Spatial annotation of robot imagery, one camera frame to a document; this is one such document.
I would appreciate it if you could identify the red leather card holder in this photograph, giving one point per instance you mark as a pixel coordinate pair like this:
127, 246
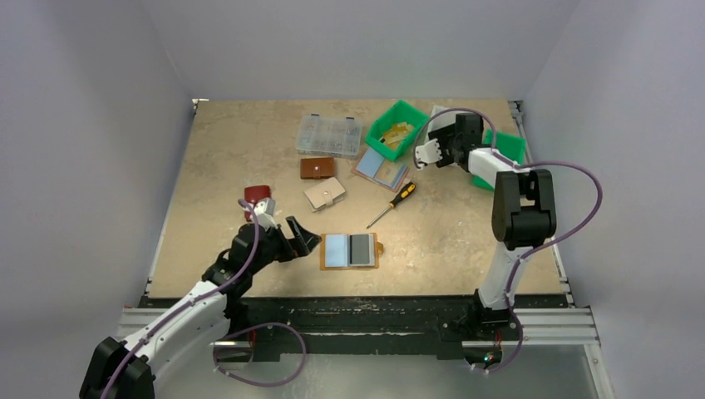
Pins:
253, 194

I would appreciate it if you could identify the mustard yellow card holder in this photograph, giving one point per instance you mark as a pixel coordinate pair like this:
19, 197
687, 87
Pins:
334, 252

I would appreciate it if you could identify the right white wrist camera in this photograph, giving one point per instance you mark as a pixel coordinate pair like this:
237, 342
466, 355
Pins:
427, 154

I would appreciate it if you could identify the stack of loose cards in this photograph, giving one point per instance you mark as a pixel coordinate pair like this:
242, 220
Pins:
375, 168

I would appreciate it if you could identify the green bin right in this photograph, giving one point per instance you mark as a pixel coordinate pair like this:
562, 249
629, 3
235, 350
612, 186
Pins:
510, 146

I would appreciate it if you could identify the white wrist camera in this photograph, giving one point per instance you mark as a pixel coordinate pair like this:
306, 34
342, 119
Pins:
263, 214
427, 154

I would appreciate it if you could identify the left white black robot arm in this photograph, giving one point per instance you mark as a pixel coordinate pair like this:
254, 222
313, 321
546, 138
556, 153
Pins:
136, 365

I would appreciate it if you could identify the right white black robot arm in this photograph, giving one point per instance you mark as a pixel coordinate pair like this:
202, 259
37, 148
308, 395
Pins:
522, 219

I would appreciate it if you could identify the brown leather card holder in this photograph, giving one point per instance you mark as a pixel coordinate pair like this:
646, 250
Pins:
317, 168

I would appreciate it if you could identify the yellow black screwdriver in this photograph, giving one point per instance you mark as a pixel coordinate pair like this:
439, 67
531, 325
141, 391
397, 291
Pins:
406, 191

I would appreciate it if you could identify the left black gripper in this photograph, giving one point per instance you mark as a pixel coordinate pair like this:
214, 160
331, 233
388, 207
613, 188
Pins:
284, 242

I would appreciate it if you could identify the cards in green bin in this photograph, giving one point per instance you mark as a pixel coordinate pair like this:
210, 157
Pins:
398, 132

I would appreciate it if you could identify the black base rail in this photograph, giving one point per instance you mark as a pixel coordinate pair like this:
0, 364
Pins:
378, 325

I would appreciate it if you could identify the clear plastic organizer box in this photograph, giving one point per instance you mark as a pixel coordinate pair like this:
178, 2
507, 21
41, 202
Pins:
327, 136

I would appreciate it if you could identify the beige card holder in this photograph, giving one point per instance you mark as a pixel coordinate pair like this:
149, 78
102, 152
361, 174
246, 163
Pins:
324, 194

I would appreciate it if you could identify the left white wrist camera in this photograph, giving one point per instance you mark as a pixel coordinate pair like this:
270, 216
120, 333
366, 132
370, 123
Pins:
263, 214

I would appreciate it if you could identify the aluminium frame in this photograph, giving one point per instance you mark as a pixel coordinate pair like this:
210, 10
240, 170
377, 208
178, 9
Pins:
548, 322

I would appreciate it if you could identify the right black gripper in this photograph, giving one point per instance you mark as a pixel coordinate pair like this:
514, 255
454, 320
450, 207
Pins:
447, 145

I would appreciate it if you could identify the white plastic bin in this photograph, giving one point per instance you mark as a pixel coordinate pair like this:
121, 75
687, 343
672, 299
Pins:
443, 122

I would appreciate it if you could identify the green bin with cards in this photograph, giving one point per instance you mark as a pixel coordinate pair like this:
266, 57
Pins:
401, 111

